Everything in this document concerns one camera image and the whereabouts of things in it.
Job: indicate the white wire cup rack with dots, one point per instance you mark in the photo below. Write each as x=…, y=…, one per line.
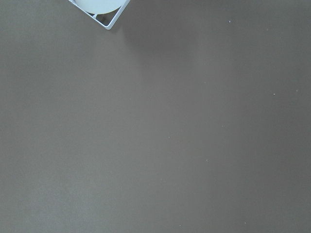
x=105, y=20

